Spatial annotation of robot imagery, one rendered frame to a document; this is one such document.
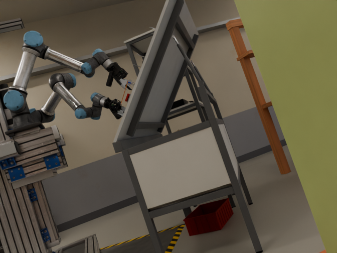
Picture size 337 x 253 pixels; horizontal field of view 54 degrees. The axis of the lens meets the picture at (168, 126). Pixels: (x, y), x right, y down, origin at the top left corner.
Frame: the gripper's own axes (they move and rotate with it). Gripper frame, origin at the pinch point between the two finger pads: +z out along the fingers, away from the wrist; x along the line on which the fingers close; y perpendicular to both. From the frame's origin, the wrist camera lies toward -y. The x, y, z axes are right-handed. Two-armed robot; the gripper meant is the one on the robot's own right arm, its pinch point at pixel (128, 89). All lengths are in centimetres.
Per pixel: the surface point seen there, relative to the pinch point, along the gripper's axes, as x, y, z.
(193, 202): -33, -9, 82
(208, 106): -28, 35, 48
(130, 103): -29.1, 2.8, 14.7
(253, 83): 181, 67, 55
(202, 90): -27, 39, 39
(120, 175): 306, -194, 12
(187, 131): -30, 17, 50
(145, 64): -26.8, 25.3, 4.2
